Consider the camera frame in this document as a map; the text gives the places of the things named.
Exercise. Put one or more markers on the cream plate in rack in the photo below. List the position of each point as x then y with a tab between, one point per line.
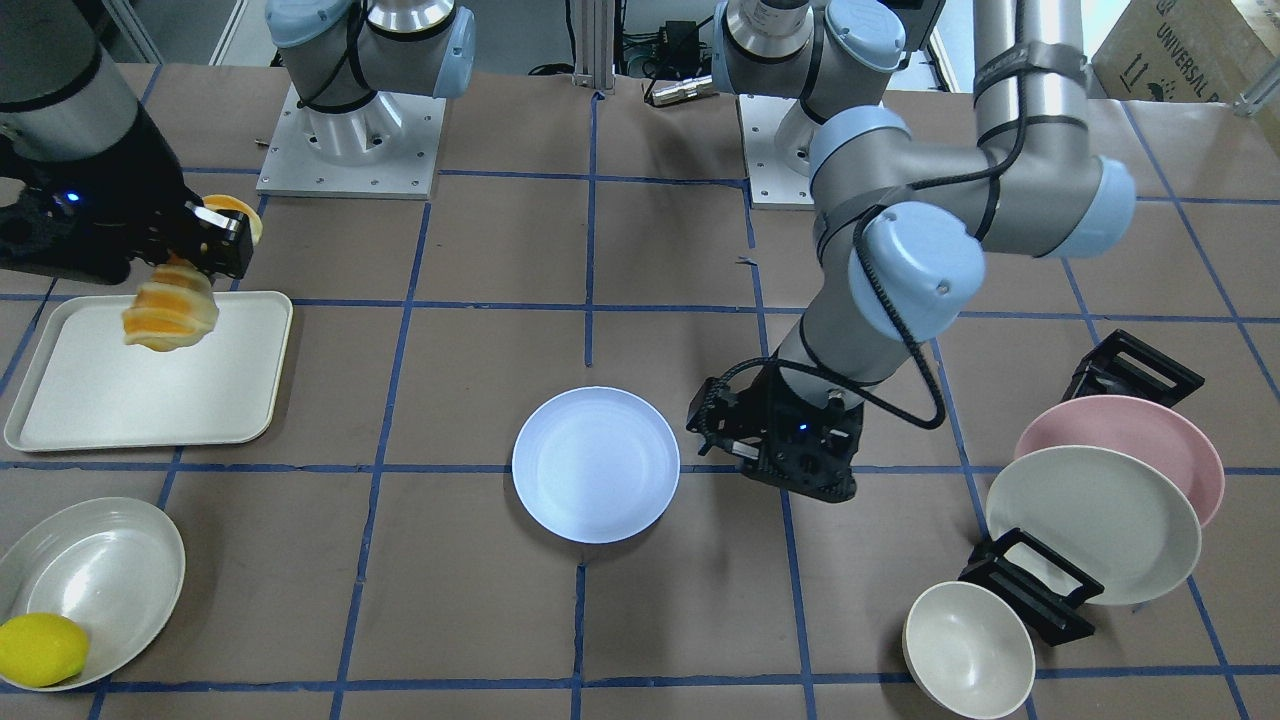
1112	516

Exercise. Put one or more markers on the white rectangular tray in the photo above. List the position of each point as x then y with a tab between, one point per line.
86	389

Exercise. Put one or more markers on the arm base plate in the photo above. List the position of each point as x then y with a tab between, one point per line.
776	134
385	150

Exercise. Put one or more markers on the cardboard box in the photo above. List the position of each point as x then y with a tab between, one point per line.
1187	51

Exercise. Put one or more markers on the orange striped bread roll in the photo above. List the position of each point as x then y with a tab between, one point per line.
173	309

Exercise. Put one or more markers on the pink plate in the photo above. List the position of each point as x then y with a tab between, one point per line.
1151	433

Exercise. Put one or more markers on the black dish rack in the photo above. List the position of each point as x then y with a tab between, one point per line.
1043	589

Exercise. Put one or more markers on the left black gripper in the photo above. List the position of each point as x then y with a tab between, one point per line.
770	404

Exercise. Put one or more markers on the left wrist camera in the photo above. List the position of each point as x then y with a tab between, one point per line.
714	414

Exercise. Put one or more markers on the cream plate with lemon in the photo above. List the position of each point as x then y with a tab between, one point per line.
115	566

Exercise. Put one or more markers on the light blue plate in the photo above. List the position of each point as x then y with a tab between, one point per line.
596	465

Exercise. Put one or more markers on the yellow lemon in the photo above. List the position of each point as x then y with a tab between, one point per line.
40	649

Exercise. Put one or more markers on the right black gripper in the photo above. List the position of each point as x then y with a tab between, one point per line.
148	188

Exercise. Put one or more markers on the cream bowl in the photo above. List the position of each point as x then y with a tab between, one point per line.
968	651

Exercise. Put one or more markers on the aluminium frame post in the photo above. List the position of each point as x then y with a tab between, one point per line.
595	29

